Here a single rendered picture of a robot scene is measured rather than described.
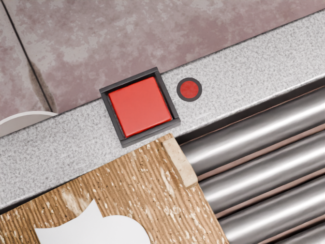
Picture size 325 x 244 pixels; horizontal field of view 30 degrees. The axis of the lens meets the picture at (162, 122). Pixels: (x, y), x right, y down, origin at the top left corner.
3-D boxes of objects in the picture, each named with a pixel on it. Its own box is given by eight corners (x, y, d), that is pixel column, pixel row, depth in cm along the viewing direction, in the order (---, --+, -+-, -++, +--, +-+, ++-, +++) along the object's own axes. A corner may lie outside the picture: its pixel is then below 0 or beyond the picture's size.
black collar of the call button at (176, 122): (100, 93, 75) (98, 89, 73) (157, 70, 75) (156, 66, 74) (122, 148, 73) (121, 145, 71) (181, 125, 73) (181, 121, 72)
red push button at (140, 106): (108, 97, 74) (107, 93, 73) (153, 79, 75) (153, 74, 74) (126, 140, 73) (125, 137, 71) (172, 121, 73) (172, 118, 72)
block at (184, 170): (161, 147, 70) (161, 141, 68) (175, 140, 71) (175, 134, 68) (184, 192, 69) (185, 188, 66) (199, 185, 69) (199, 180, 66)
